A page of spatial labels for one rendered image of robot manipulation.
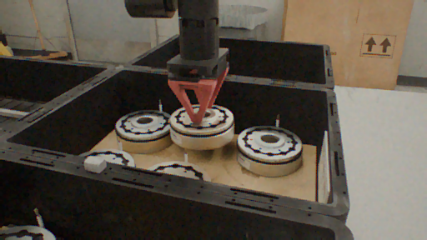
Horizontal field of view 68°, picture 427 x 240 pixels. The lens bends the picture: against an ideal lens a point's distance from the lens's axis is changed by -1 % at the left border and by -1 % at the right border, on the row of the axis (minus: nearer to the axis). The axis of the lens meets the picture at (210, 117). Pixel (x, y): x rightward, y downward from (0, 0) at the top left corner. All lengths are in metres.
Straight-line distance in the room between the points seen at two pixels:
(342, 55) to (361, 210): 2.52
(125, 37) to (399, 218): 3.33
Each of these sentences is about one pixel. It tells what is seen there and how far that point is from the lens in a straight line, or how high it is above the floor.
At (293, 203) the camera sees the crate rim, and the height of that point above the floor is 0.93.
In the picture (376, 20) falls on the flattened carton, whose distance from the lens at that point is 3.16.
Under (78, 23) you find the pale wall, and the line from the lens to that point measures 3.94.
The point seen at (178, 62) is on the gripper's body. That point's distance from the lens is 0.44.
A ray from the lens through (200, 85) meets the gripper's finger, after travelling 0.44.
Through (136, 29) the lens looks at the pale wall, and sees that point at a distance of 3.60.
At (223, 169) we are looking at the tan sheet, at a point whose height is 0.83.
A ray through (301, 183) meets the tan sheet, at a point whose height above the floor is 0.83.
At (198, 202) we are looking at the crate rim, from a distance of 0.29.
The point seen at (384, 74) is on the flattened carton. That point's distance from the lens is 3.20.
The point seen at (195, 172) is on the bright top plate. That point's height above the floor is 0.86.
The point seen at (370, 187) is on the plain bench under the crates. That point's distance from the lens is 0.74.
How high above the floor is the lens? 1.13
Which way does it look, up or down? 28 degrees down
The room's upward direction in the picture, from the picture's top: straight up
